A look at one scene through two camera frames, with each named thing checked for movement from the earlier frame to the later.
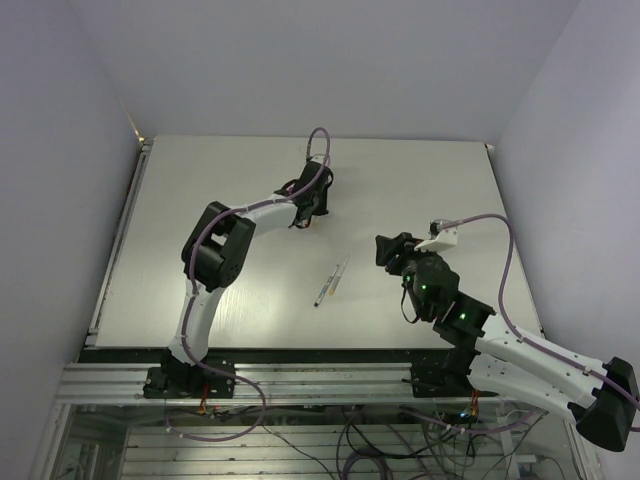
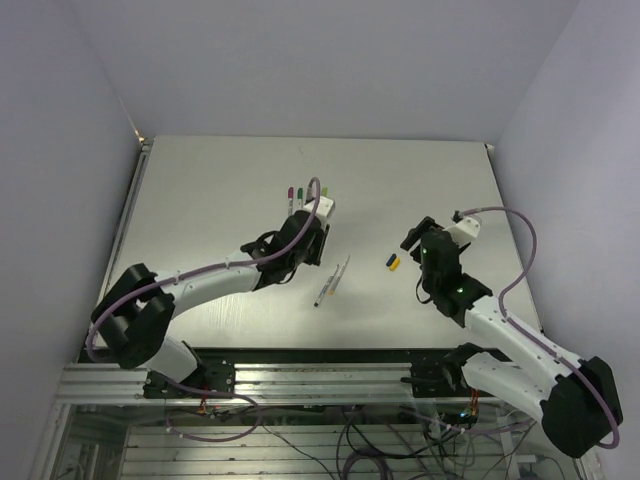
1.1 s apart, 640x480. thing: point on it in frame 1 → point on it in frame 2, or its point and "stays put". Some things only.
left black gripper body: (321, 201) → (315, 252)
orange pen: (338, 276) stays put
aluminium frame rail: (123, 383) stays put
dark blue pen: (326, 285) stays put
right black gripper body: (407, 257) → (427, 225)
